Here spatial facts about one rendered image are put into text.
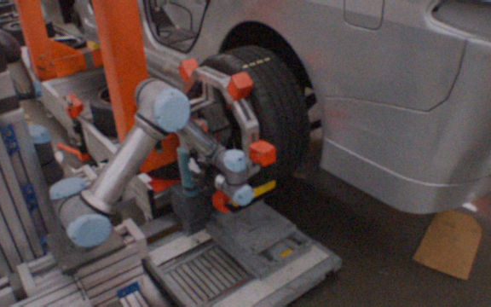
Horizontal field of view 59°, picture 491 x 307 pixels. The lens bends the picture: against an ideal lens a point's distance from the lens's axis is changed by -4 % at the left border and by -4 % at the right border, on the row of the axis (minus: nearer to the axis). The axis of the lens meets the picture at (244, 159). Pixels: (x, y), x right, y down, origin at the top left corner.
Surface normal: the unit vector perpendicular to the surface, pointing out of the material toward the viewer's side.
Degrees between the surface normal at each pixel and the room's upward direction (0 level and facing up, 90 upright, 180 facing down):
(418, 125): 90
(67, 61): 90
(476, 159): 103
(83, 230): 96
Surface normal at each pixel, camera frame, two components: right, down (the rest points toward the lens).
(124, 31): 0.61, 0.39
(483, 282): -0.04, -0.86
